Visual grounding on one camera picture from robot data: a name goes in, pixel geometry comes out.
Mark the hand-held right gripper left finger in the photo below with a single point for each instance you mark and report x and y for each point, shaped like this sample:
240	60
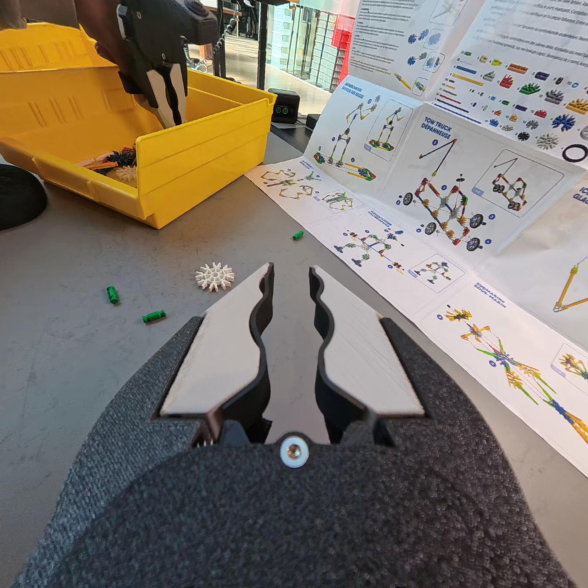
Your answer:
216	363

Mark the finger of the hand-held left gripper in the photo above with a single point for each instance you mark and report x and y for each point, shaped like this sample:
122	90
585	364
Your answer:
179	92
159	96

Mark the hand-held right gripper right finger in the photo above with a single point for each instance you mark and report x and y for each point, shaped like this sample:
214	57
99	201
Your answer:
367	367

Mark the yellow plastic bin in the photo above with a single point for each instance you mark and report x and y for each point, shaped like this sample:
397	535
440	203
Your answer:
23	50
206	160

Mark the pile of colourful building pieces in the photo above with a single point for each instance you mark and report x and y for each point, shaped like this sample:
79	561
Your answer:
124	172

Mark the white snowflake connector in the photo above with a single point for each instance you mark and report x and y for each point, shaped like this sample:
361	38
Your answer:
206	277

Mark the person's left forearm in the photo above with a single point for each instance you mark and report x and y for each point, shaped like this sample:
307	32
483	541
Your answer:
27	11

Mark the wooden standing desk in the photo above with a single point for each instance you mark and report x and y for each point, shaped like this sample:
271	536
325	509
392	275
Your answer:
262	46

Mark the grey desk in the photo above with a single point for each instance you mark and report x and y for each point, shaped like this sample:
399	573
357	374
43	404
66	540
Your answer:
69	367

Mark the person's left hand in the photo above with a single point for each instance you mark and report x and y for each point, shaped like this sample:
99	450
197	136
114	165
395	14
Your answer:
103	36

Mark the black device with green display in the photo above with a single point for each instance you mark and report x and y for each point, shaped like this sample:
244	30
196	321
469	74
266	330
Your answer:
284	105

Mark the folded paper instruction sheet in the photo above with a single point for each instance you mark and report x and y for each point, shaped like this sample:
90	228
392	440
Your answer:
413	257

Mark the stack of white crates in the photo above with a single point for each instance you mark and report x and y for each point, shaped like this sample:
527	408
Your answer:
303	50

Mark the small black adapter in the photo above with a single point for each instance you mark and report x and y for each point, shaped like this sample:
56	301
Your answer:
313	121

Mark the stack of red crates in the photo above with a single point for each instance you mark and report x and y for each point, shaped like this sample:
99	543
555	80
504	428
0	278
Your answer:
343	50

